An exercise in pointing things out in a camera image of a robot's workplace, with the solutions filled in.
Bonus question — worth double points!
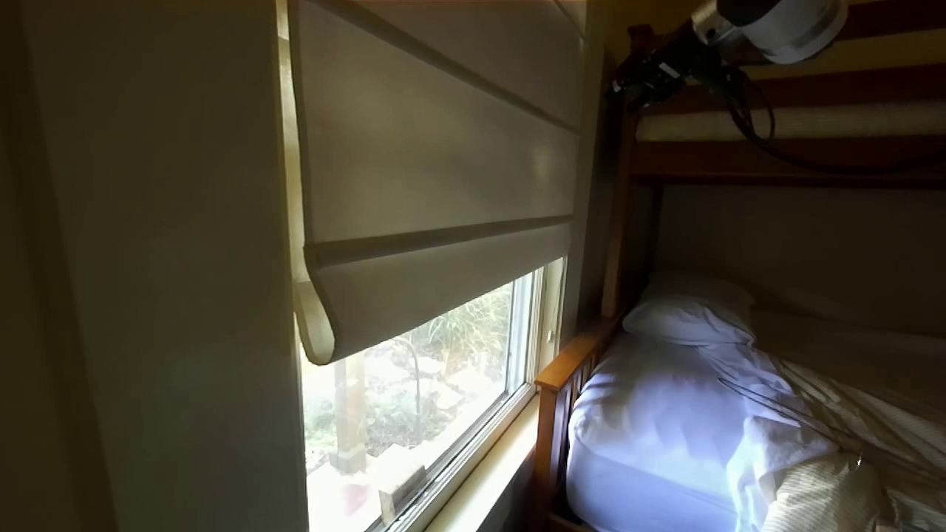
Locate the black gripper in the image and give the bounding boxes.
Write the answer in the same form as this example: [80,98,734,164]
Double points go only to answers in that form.
[609,27,739,113]

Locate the beige fabric roman blind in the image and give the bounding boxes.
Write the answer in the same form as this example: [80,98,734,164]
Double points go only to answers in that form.
[278,0,586,367]

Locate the white pillow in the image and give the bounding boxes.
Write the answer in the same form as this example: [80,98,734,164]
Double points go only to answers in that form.
[619,272,761,351]

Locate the white sheeted mattress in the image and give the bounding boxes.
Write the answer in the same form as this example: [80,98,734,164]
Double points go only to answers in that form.
[566,327,839,532]

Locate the white crumpled top sheet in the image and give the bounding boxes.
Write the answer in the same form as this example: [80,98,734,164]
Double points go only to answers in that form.
[722,312,946,532]

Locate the cream patterned blanket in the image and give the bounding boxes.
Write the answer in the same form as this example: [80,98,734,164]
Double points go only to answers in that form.
[764,451,895,532]

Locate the wooden bunk bed frame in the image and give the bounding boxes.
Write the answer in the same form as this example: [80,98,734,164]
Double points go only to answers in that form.
[529,0,946,532]

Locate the thick black gripper cable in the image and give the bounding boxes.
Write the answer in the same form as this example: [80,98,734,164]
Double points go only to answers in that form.
[722,64,946,178]

